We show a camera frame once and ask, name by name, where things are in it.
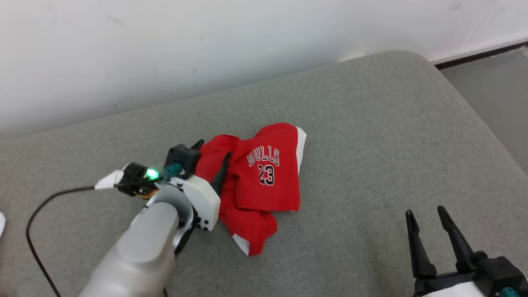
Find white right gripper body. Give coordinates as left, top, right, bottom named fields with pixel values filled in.
left=413, top=270, right=488, bottom=297

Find red Bulls shorts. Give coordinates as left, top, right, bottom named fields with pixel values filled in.
left=194, top=123, right=307, bottom=257

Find white left cable tag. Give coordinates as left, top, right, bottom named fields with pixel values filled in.
left=94, top=169, right=125, bottom=191

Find wall skirting board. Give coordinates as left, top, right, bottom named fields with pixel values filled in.
left=429, top=39, right=528, bottom=69

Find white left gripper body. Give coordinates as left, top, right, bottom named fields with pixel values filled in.
left=155, top=175, right=222, bottom=232

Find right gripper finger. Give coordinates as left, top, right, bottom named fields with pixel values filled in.
left=437, top=205, right=476, bottom=273
left=405, top=210, right=438, bottom=279

